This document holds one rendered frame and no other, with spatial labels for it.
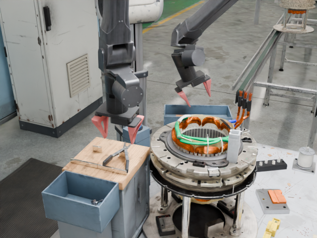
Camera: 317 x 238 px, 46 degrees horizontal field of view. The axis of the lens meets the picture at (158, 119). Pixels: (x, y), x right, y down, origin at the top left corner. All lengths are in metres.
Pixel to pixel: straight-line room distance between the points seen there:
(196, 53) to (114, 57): 0.42
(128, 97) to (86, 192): 0.35
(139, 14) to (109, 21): 0.51
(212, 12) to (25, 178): 2.16
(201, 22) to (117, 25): 0.43
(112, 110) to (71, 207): 0.27
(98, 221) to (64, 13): 2.54
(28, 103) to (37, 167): 0.68
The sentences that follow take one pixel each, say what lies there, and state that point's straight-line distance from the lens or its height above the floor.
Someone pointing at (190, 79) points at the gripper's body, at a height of 1.20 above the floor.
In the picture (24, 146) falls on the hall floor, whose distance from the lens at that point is 3.44.
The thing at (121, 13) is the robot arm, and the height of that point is 1.50.
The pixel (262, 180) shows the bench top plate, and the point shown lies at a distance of 1.56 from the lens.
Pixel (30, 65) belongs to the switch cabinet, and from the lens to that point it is 3.32.
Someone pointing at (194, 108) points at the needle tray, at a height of 1.05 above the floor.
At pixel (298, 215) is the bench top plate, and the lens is 1.43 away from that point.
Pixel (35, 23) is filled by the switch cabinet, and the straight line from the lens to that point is 3.15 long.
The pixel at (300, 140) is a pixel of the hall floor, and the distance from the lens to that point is 3.56.
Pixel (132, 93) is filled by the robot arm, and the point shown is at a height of 1.33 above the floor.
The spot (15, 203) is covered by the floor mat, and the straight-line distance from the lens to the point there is 2.77.
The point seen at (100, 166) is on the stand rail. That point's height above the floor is 1.07.
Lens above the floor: 1.67
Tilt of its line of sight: 27 degrees down
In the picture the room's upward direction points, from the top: straight up
